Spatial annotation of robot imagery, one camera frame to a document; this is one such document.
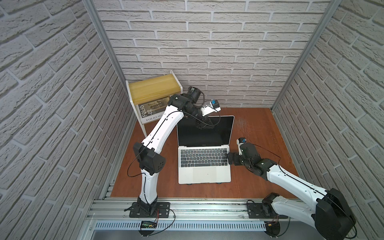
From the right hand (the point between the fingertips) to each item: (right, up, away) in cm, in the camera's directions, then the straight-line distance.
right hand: (231, 155), depth 85 cm
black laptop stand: (-8, -15, -3) cm, 17 cm away
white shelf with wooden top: (-48, +39, 0) cm, 61 cm away
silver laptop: (-17, +2, -2) cm, 17 cm away
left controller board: (-44, -31, -13) cm, 56 cm away
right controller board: (+16, -32, -15) cm, 39 cm away
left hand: (-13, +22, -9) cm, 27 cm away
